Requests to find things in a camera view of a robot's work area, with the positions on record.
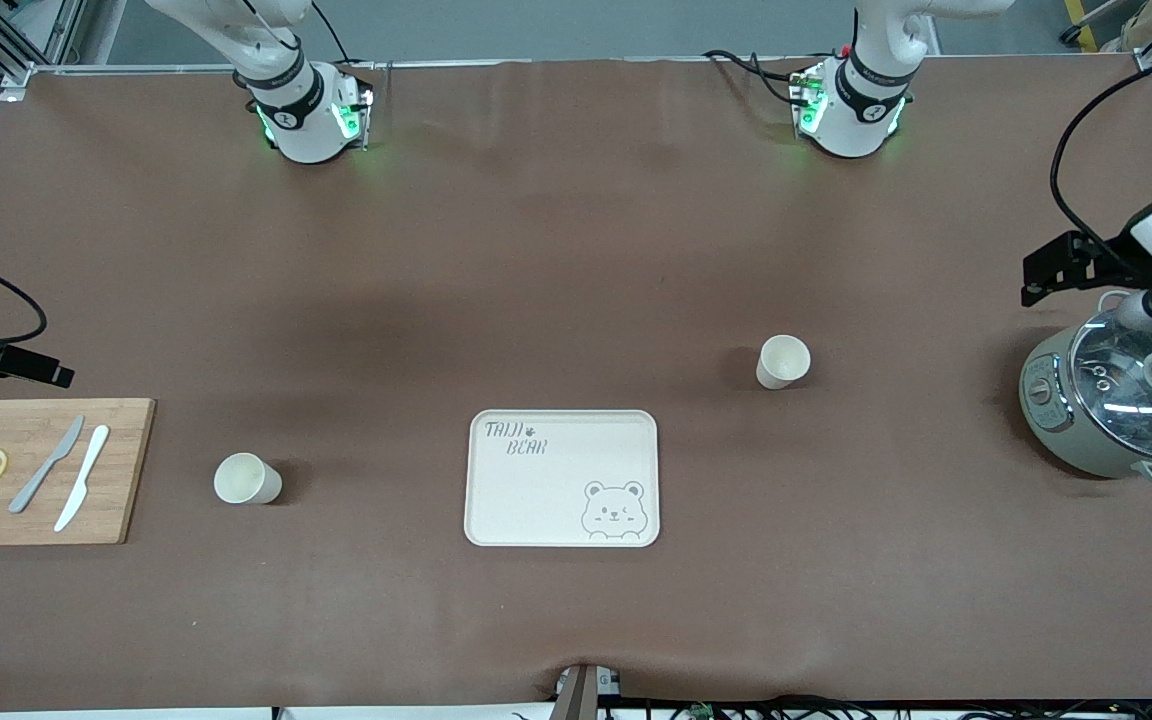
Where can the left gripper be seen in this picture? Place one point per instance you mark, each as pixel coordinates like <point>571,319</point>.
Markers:
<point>1102,258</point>

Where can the white IKEA cup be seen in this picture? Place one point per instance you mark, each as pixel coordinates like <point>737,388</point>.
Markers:
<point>246,480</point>
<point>781,360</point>

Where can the grey plastic knife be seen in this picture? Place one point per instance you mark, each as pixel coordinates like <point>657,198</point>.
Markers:
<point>61,448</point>

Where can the white plastic knife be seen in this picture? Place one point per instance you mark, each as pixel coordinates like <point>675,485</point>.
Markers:
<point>86,470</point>

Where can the bamboo cutting board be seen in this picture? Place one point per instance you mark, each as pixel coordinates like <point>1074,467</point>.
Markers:
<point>126,470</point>

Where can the glass pot lid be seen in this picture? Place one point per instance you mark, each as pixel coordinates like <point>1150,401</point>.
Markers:
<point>1126,420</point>

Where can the grey-green cooking pot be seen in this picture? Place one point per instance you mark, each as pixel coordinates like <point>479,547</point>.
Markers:
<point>1056,430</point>

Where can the brown table cover mat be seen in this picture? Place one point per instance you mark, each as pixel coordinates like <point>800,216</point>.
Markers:
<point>576,250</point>

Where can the beige bear print tray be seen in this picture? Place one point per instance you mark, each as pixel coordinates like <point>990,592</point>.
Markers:
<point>556,500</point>

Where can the grey metal table bracket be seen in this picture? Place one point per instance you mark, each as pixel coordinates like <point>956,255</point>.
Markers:
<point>581,695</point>

